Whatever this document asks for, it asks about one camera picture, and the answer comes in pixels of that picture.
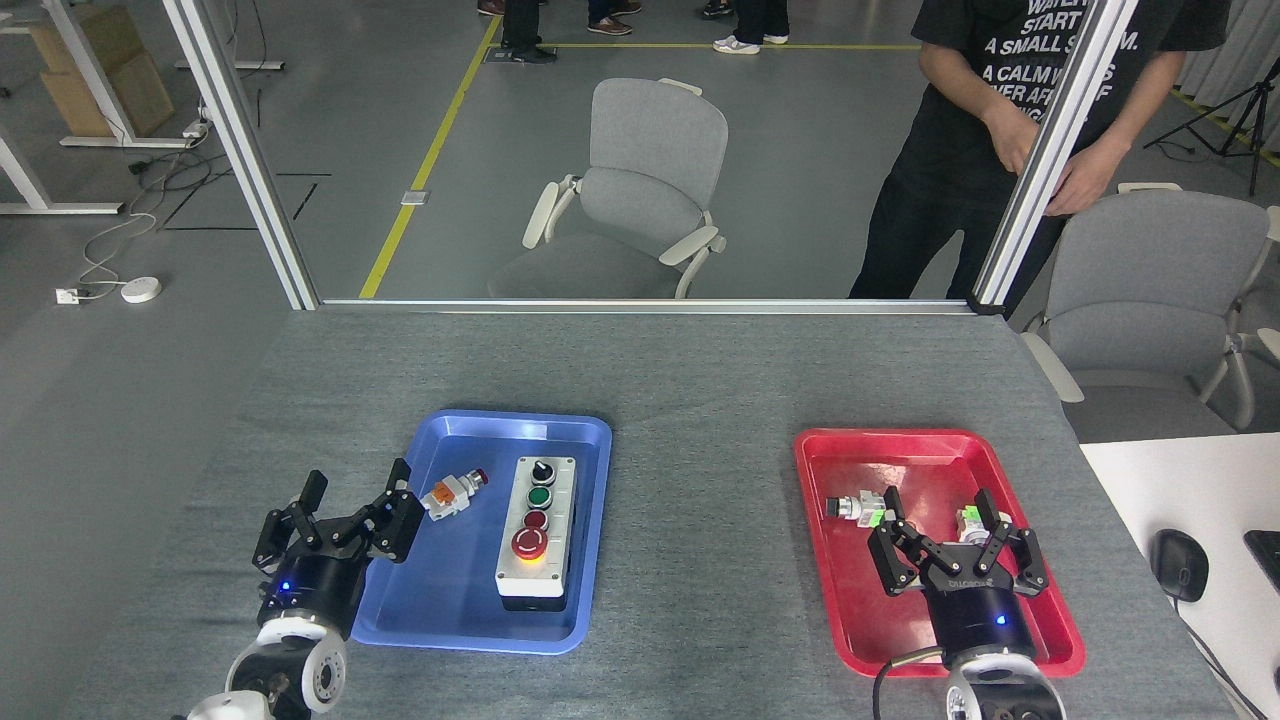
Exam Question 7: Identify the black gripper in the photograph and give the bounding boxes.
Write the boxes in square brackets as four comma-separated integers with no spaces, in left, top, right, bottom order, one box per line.
[252,458,427,641]
[866,487,1049,663]

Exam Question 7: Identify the grey four-button control box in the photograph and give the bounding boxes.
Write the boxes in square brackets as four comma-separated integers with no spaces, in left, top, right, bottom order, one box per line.
[495,455,579,613]

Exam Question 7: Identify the red push button orange block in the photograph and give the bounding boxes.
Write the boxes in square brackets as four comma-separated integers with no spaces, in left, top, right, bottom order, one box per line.
[420,467,490,521]

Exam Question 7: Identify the brown cardboard box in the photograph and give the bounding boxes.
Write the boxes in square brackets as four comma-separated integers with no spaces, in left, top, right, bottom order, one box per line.
[28,4,176,139]

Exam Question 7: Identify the person's left hand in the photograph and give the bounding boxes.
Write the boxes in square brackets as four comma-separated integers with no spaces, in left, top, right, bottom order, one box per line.
[1045,140,1131,217]

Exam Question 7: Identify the person's right hand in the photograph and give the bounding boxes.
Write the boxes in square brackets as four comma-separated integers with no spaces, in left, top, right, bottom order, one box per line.
[983,95,1046,176]

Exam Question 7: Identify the red plastic tray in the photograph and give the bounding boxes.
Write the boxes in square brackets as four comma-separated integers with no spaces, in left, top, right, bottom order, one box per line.
[793,428,1087,679]

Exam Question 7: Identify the blue plastic tray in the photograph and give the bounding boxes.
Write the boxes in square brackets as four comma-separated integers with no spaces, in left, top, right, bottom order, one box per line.
[350,409,613,656]

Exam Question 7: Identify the black computer mouse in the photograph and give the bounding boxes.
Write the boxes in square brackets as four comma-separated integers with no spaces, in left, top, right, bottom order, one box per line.
[1150,528,1211,603]

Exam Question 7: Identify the white side table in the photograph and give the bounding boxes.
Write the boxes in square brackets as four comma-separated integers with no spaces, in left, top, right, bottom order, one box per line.
[1078,432,1280,720]

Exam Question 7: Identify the black keyboard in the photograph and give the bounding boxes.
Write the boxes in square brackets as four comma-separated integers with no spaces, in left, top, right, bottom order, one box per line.
[1243,530,1280,591]

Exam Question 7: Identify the grey office chair white arms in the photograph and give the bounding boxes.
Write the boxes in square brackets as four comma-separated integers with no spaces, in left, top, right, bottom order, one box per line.
[488,78,729,300]
[1020,182,1280,443]

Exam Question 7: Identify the person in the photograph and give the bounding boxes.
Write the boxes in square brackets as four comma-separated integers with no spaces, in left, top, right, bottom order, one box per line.
[587,0,643,37]
[848,0,1231,319]
[712,0,791,55]
[500,0,558,65]

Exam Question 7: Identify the black tripod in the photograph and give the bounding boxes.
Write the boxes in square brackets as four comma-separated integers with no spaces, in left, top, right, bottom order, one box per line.
[1143,50,1280,198]

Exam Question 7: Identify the pale grey curtain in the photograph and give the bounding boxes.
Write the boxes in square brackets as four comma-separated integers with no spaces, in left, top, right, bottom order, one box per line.
[1175,0,1280,161]

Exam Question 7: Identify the white switch green block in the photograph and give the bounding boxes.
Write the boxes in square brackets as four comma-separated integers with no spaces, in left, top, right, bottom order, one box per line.
[955,503,1001,546]

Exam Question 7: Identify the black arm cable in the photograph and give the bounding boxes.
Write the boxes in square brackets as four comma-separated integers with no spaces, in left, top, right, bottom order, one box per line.
[872,647,951,720]

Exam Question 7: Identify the black mouse cable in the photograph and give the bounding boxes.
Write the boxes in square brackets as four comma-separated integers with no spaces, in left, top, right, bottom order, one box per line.
[1175,598,1251,720]

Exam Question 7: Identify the silver aluminium rail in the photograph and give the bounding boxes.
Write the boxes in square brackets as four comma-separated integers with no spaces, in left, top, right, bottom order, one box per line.
[318,298,976,315]

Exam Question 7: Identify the white floor cable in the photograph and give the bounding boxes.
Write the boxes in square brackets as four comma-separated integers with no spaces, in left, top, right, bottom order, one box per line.
[78,205,161,296]

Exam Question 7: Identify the silver aluminium post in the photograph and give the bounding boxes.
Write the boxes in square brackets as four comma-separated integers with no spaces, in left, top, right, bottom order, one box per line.
[160,0,321,311]
[970,0,1141,317]

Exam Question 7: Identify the black floor cable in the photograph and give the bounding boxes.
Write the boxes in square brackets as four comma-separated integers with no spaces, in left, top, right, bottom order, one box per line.
[128,150,216,196]

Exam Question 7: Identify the white desk leg frame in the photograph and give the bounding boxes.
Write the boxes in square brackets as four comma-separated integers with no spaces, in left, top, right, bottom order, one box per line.
[0,130,123,216]
[40,0,196,149]

